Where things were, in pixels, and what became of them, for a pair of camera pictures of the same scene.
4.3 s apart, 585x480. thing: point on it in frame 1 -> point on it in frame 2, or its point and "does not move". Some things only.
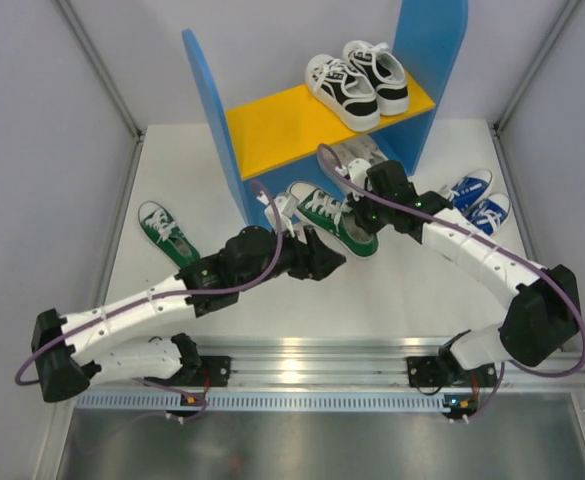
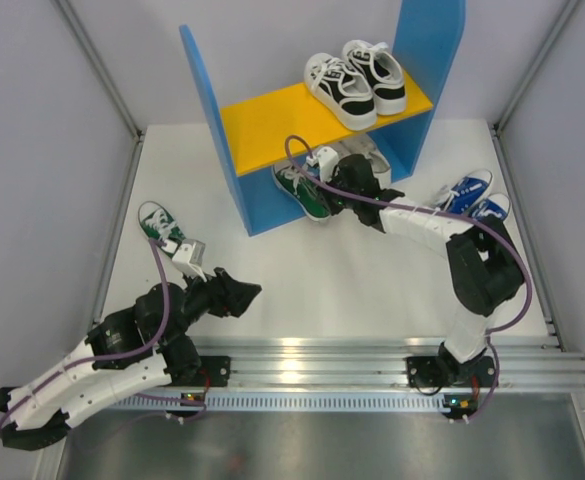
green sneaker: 162,228 does not move
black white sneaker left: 343,92 does not move
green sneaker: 326,214 -> 304,183
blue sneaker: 468,189 does not move
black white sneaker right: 385,72 does not move
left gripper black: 312,260 -> 229,297
